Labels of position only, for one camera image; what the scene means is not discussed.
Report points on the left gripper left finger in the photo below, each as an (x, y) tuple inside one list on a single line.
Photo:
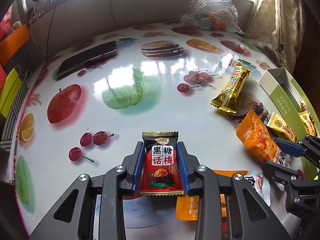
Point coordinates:
[(72, 215)]

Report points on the yellow peanut crisp packet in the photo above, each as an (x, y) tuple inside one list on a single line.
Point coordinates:
[(280, 127), (307, 120)]

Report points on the green white cardboard box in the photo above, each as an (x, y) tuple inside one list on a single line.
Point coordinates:
[(286, 94)]

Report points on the red black plum candy packet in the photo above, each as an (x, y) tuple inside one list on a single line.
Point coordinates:
[(161, 174)]

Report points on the yellow green box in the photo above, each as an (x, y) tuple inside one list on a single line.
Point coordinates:
[(8, 93)]

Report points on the black white striped box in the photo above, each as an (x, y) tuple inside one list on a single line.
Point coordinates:
[(9, 125)]

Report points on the clear plastic bag with items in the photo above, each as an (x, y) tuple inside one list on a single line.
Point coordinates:
[(212, 15)]

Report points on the cream patterned curtain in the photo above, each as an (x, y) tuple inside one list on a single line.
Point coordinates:
[(277, 27)]

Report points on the gold long snack bar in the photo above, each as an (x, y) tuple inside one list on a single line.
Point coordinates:
[(226, 99)]

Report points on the black smartphone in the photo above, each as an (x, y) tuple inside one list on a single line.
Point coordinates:
[(84, 58)]

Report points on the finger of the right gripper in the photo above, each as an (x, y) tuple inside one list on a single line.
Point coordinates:
[(308, 148), (302, 195)]

